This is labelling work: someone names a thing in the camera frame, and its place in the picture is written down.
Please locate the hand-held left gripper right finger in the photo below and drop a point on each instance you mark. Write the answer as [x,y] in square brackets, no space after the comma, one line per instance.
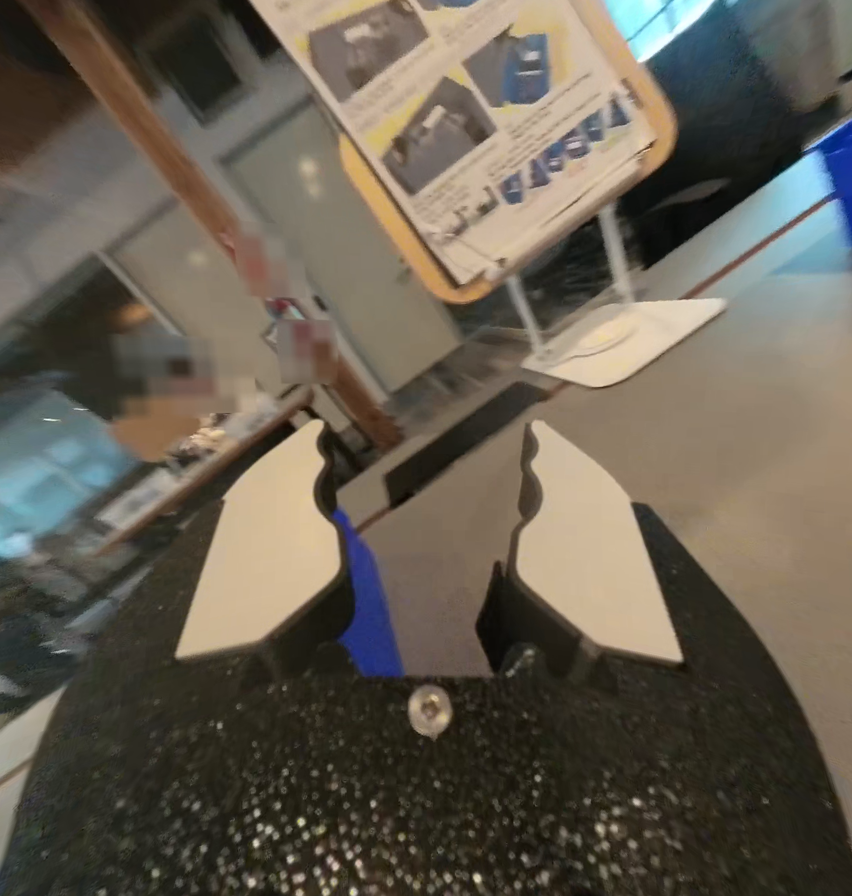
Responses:
[594,560]

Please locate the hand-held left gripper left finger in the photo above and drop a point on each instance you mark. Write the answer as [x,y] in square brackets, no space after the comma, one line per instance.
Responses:
[258,560]

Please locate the wooden background table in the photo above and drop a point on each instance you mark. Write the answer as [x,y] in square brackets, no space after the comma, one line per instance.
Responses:
[209,465]

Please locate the black rectangular desk pad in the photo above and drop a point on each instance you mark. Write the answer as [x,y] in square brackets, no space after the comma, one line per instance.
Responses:
[461,448]

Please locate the white board stand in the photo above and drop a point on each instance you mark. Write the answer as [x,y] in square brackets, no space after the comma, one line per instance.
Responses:
[650,329]

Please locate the grey door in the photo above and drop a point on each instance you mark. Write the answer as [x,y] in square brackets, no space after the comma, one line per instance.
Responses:
[342,266]

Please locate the black office chair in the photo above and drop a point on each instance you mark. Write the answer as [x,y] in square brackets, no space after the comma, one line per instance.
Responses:
[713,140]

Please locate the wooden instruction board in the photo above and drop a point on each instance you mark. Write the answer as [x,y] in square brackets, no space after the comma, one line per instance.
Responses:
[510,105]

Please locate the wooden post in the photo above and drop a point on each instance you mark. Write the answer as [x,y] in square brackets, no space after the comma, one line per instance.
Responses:
[138,112]

